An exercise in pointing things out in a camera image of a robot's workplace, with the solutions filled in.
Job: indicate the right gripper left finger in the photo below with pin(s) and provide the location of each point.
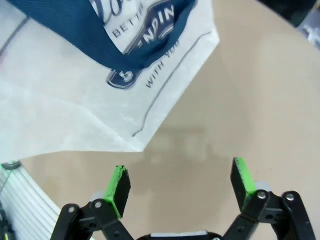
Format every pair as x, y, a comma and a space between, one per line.
117, 195

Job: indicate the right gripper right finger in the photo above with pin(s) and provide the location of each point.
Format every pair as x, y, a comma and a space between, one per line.
243, 190

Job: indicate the clear plastic tote bag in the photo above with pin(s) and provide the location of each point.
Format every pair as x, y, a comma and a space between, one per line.
62, 100

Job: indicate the white ribbed panel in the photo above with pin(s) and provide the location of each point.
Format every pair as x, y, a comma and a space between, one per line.
22, 200

